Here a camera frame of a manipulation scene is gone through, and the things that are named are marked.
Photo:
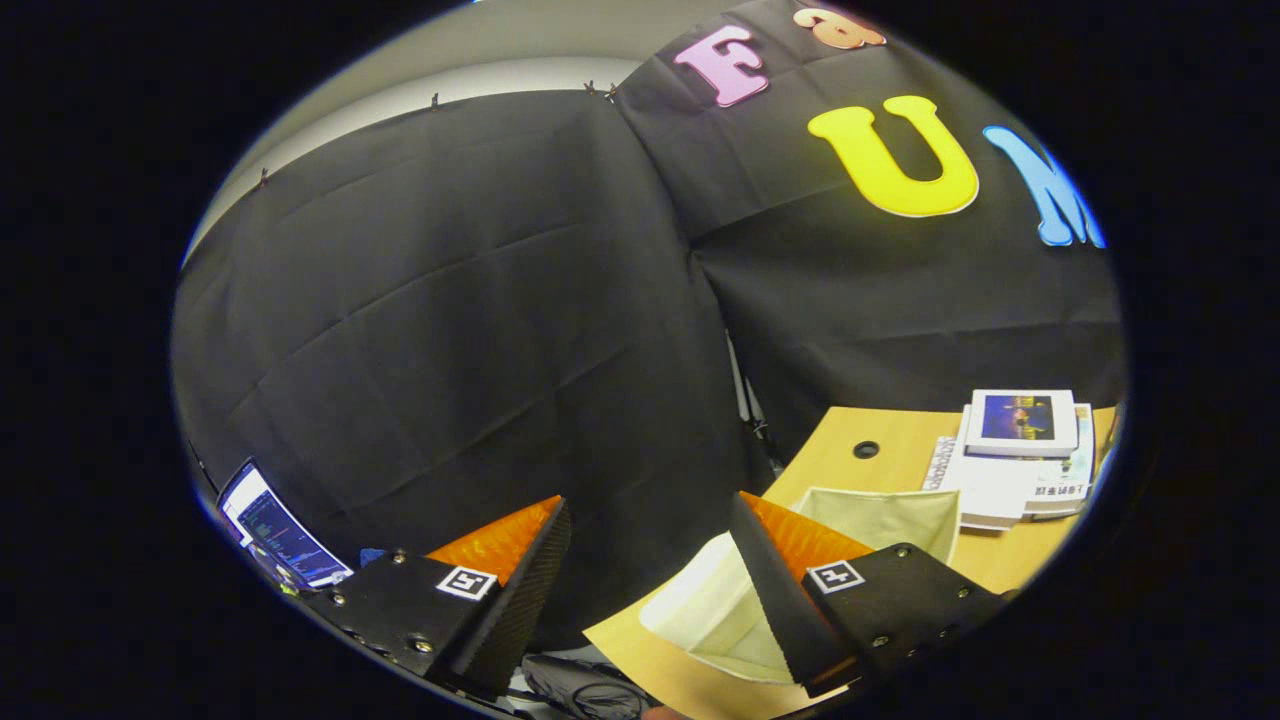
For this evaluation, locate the computer monitor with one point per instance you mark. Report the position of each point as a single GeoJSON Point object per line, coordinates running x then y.
{"type": "Point", "coordinates": [280, 530]}

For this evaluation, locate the green fabric storage box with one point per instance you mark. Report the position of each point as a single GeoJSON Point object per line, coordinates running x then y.
{"type": "Point", "coordinates": [880, 520]}

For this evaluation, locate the black bag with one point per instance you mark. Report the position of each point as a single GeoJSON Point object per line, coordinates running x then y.
{"type": "Point", "coordinates": [580, 685]}

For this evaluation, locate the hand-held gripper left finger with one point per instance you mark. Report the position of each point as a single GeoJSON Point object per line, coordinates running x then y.
{"type": "Point", "coordinates": [520, 600]}

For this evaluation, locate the metal backdrop stand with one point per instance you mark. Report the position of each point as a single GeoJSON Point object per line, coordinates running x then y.
{"type": "Point", "coordinates": [745, 395]}

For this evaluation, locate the plain white book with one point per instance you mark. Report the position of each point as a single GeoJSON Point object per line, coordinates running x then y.
{"type": "Point", "coordinates": [990, 490]}

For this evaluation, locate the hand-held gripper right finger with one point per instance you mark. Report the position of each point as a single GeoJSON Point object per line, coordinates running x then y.
{"type": "Point", "coordinates": [785, 610]}

